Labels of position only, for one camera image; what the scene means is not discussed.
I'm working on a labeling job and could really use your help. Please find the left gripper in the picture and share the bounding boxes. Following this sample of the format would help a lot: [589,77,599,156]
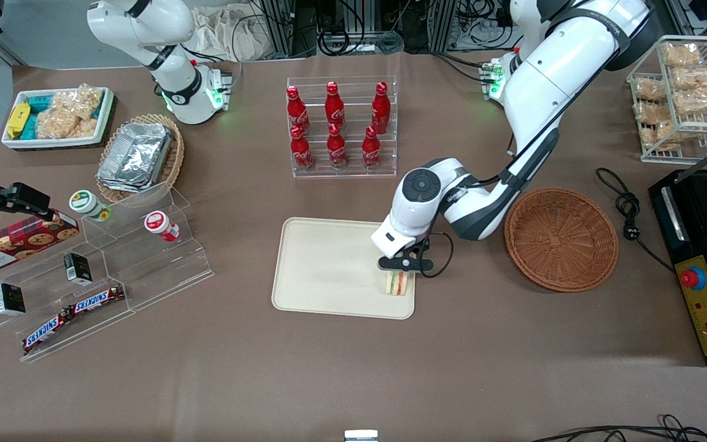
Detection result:
[370,215,434,296]

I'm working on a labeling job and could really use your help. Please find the cream plastic tray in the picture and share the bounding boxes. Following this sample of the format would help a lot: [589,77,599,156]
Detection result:
[271,216,418,320]

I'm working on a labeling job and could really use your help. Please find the oval light wicker basket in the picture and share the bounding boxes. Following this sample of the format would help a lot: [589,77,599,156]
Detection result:
[96,113,186,204]

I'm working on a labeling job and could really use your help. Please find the round brown wicker basket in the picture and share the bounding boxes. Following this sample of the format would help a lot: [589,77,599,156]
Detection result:
[504,187,620,293]

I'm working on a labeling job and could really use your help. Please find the red cookie box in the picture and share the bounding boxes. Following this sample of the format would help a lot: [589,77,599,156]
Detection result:
[0,209,80,277]

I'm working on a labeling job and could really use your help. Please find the green lid yogurt cup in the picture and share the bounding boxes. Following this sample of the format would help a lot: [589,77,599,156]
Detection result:
[69,190,112,223]

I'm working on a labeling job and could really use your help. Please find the white rectangular bin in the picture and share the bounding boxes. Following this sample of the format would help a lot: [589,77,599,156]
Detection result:
[1,87,115,150]

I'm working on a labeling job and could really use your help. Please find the yellow snack packet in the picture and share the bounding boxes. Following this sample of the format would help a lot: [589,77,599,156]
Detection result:
[6,103,31,139]

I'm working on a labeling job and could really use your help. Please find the clear bag of rice crackers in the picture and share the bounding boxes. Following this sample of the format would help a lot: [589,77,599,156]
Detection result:
[52,84,104,122]
[35,108,99,140]

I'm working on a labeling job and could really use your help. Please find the small black box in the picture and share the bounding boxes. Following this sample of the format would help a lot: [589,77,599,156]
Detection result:
[0,282,27,317]
[63,252,93,287]

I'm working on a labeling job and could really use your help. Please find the teal snack packet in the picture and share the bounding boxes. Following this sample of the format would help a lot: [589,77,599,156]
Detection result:
[24,92,55,140]

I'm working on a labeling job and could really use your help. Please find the clear acrylic bottle rack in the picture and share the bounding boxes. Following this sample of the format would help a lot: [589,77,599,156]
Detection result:
[285,75,399,179]

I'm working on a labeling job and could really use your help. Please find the stack of foil containers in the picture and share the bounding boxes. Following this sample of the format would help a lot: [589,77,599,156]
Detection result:
[96,122,174,193]

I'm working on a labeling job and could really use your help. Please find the Snickers bar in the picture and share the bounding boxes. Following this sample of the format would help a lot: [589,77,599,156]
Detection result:
[21,308,75,354]
[69,284,126,316]

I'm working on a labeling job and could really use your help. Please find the red cola bottle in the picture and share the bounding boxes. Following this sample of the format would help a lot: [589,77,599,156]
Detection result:
[361,125,382,170]
[290,125,315,171]
[285,85,311,134]
[325,81,346,128]
[371,81,392,134]
[326,123,349,170]

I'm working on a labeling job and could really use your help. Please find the red lid yogurt cup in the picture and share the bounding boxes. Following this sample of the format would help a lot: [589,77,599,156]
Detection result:
[143,210,181,242]

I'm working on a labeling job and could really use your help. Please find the beige cloth bag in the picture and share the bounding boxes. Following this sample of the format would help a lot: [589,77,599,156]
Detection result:
[188,5,272,63]

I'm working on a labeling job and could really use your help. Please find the bagged fried snack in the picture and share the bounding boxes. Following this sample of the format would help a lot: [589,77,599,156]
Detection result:
[634,101,674,124]
[671,66,707,93]
[672,88,707,115]
[662,42,703,68]
[640,121,684,152]
[634,78,668,103]

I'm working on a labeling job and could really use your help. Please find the black base cable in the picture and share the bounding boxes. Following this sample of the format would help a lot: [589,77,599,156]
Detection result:
[430,50,496,84]

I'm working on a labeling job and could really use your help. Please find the black power cord with plug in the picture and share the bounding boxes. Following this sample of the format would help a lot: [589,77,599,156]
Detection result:
[595,166,677,274]

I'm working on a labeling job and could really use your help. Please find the thin base cable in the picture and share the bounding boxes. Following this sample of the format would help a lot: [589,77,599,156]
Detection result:
[180,43,245,94]

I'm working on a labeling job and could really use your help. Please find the aluminium frame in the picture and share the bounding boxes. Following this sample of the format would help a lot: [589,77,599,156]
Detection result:
[258,0,460,58]

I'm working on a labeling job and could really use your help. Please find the black cables bundle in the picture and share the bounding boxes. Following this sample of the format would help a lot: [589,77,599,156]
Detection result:
[530,414,707,442]

